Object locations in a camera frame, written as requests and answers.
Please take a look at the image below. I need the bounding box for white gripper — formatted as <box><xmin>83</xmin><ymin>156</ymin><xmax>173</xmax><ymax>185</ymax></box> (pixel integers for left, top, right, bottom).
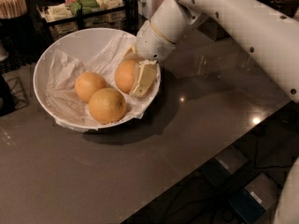
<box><xmin>122</xmin><ymin>21</ymin><xmax>176</xmax><ymax>98</ymax></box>

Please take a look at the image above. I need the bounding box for orange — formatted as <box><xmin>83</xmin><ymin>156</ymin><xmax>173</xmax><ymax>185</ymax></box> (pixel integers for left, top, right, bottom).
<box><xmin>88</xmin><ymin>88</ymin><xmax>127</xmax><ymax>124</ymax></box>
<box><xmin>114</xmin><ymin>60</ymin><xmax>136</xmax><ymax>94</ymax></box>
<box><xmin>75</xmin><ymin>72</ymin><xmax>107</xmax><ymax>103</ymax></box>

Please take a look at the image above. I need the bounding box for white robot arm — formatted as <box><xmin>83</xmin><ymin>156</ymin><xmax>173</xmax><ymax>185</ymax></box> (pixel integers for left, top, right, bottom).
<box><xmin>133</xmin><ymin>0</ymin><xmax>299</xmax><ymax>103</ymax></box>

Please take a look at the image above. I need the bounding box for white bowl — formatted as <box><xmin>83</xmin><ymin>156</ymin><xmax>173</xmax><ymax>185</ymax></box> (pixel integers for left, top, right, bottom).
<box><xmin>33</xmin><ymin>27</ymin><xmax>162</xmax><ymax>133</ymax></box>

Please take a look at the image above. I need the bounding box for black tea bag rack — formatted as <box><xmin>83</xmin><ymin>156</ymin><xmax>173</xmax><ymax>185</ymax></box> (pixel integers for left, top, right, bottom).
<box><xmin>36</xmin><ymin>0</ymin><xmax>137</xmax><ymax>40</ymax></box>

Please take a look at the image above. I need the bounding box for white paper liner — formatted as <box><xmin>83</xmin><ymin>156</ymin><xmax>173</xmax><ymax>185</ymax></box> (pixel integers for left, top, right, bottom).
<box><xmin>45</xmin><ymin>31</ymin><xmax>162</xmax><ymax>133</ymax></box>

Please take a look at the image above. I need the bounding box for metal box stand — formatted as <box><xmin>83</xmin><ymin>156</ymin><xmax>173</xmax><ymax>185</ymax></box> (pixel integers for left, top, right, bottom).
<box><xmin>198</xmin><ymin>18</ymin><xmax>230</xmax><ymax>41</ymax></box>

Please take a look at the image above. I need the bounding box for grey floor box far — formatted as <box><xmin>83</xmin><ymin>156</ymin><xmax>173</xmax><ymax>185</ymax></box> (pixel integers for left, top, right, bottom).
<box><xmin>201</xmin><ymin>147</ymin><xmax>249</xmax><ymax>187</ymax></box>

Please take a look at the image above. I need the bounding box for grey floor box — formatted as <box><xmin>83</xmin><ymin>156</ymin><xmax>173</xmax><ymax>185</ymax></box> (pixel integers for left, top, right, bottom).
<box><xmin>229</xmin><ymin>173</ymin><xmax>280</xmax><ymax>224</ymax></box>
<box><xmin>201</xmin><ymin>147</ymin><xmax>249</xmax><ymax>187</ymax></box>

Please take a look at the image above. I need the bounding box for wooden stir sticks cup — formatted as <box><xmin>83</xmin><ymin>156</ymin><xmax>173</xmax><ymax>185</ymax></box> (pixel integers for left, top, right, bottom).
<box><xmin>0</xmin><ymin>0</ymin><xmax>27</xmax><ymax>20</ymax></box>

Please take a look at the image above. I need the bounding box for grey floor box near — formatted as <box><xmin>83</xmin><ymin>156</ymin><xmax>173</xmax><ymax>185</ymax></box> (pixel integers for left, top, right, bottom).
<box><xmin>229</xmin><ymin>173</ymin><xmax>280</xmax><ymax>224</ymax></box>

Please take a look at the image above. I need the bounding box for black wire basket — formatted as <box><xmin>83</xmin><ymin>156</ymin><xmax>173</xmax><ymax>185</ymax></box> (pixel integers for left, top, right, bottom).
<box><xmin>0</xmin><ymin>75</ymin><xmax>30</xmax><ymax>117</ymax></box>

